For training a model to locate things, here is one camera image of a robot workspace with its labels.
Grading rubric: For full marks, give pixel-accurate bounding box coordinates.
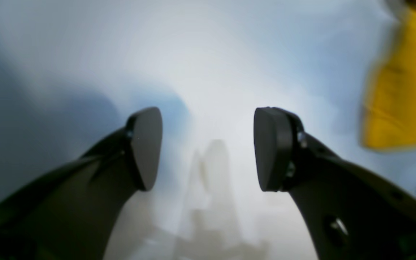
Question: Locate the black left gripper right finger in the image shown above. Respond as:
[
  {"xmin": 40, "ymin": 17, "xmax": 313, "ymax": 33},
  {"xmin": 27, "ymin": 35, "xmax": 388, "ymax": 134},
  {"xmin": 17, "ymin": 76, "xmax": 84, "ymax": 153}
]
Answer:
[{"xmin": 253, "ymin": 107, "xmax": 416, "ymax": 260}]

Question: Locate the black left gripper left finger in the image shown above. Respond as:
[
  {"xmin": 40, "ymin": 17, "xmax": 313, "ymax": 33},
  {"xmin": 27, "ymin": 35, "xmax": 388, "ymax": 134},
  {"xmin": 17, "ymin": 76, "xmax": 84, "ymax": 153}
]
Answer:
[{"xmin": 0, "ymin": 107, "xmax": 163, "ymax": 260}]

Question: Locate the yellow t-shirt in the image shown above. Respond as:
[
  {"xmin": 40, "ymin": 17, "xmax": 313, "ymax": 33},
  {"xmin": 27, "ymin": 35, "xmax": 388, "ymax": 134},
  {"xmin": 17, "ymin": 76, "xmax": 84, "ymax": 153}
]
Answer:
[{"xmin": 361, "ymin": 0, "xmax": 416, "ymax": 151}]

